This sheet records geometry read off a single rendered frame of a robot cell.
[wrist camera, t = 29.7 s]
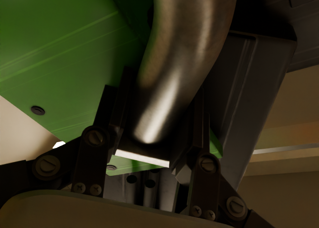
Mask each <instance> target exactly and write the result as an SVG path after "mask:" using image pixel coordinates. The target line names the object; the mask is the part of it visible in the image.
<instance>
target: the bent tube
mask: <svg viewBox="0 0 319 228"><path fill-rule="evenodd" d="M153 2H154V14H153V23H152V28H151V33H150V37H149V40H148V43H147V46H146V49H145V52H144V55H143V58H142V61H141V64H140V67H139V70H138V74H137V77H136V80H135V83H134V87H133V91H132V95H131V101H130V105H129V110H128V114H127V119H126V123H125V127H124V131H123V133H122V137H121V139H120V142H119V145H118V148H117V151H116V153H115V155H117V156H121V157H125V158H129V159H134V160H138V161H142V162H146V163H150V164H156V165H160V166H164V167H168V168H169V157H170V147H171V136H172V132H173V131H174V129H175V128H176V126H177V124H178V123H179V121H180V119H181V118H182V116H183V114H184V113H185V111H186V110H187V108H188V106H189V105H190V103H191V101H192V100H193V98H194V96H195V95H196V93H197V91H198V90H199V88H200V86H201V85H202V83H203V81H204V80H205V78H206V77H207V75H208V73H209V72H210V70H211V68H212V67H213V65H214V63H215V61H216V60H217V58H218V56H219V54H220V52H221V50H222V47H223V45H224V42H225V40H226V37H227V34H228V32H229V28H230V26H231V23H232V19H233V15H234V11H235V5H236V0H153Z"/></svg>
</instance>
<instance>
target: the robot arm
mask: <svg viewBox="0 0 319 228"><path fill-rule="evenodd" d="M133 69H134V68H131V67H128V66H124V69H123V72H122V77H121V80H120V84H119V87H118V88H117V87H113V86H110V85H105V86H104V90H103V93H102V96H101V100H100V103H99V106H98V109H97V113H96V116H95V119H94V123H93V125H92V126H88V127H87V128H85V129H84V130H83V132H82V134H81V136H80V137H77V138H75V139H73V140H71V141H69V142H67V143H65V144H63V145H60V146H58V147H56V148H54V149H52V150H50V151H48V152H45V153H43V154H41V155H40V156H38V157H37V158H36V159H34V160H29V161H26V160H22V161H17V162H12V163H8V164H2V165H0V228H276V227H275V226H273V225H272V224H271V223H270V222H268V221H267V220H265V219H264V218H263V217H262V216H260V215H259V214H258V213H256V212H255V211H254V210H253V209H251V210H250V209H248V208H247V205H246V203H245V201H244V200H243V199H242V197H241V196H240V195H239V194H238V193H237V192H236V190H235V189H234V188H233V187H232V186H231V184H230V183H229V182H228V181H227V179H226V178H225V177H224V176H223V175H222V174H221V164H220V161H219V160H218V158H217V157H216V156H215V155H214V154H212V153H210V115H209V112H206V111H204V88H202V87H200V88H199V90H198V91H197V93H196V95H195V96H194V98H193V100H192V101H191V103H190V105H189V106H188V108H187V110H186V111H185V113H184V114H183V116H182V118H181V119H180V121H179V123H178V124H177V126H176V128H175V129H174V131H173V132H172V136H171V147H170V157H169V168H171V174H175V178H176V179H177V180H178V182H177V187H176V192H175V198H174V203H173V208H172V212H169V211H164V210H159V209H154V208H149V207H144V206H140V205H135V204H130V203H125V202H120V201H114V200H110V199H105V198H103V191H104V183H105V175H106V167H107V164H108V163H109V162H110V159H111V157H112V155H115V153H116V151H117V148H118V145H119V142H120V139H121V137H122V133H123V131H124V127H125V123H126V119H127V114H128V110H129V105H130V101H131V95H132V91H133V87H134V82H135V78H136V73H137V72H136V71H133ZM70 184H72V187H71V192H67V191H61V189H63V188H65V187H67V186H68V185H70Z"/></svg>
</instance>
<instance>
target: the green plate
mask: <svg viewBox="0 0 319 228"><path fill-rule="evenodd" d="M153 3H154V2H153V0H0V96H2V97H3V98H5V99H6V100H7V101H9V102H10V103H11V104H13V105H14V106H15V107H17V108H18V109H19V110H21V111H22V112H24V113H25V114H26V115H28V116H29V117H30V118H32V119H33V120H34V121H36V122H37V123H38V124H40V125H41V126H42V127H44V128H45V129H46V130H48V131H49V132H50V133H52V134H53V135H55V136H56V137H57V138H59V139H60V140H61V141H63V142H64V143H67V142H69V141H71V140H73V139H75V138H77V137H80V136H81V134H82V132H83V130H84V129H85V128H87V127H88V126H92V125H93V123H94V119H95V116H96V113H97V109H98V106H99V103H100V100H101V96H102V93H103V90H104V86H105V85H110V86H113V87H117V88H118V87H119V84H120V80H121V77H122V72H123V69H124V66H128V67H131V68H134V69H133V71H136V72H137V73H136V77H137V74H138V70H139V67H140V64H141V61H142V58H143V55H144V52H145V49H146V46H147V43H148V40H149V37H150V33H151V29H150V27H149V25H148V22H147V20H148V17H147V13H148V10H149V9H150V7H151V6H152V5H153ZM135 79H136V78H135ZM210 153H212V154H214V155H215V156H216V157H217V158H222V157H223V147H222V145H221V143H220V142H219V140H218V139H217V137H216V136H215V134H214V133H213V131H212V130H211V128H210ZM162 167H164V166H160V165H156V164H150V163H146V162H142V161H138V160H134V159H129V158H125V157H121V156H117V155H112V157H111V159H110V162H109V163H108V164H107V167H106V174H107V175H109V176H113V175H119V174H125V173H133V172H139V171H145V170H151V169H157V168H162Z"/></svg>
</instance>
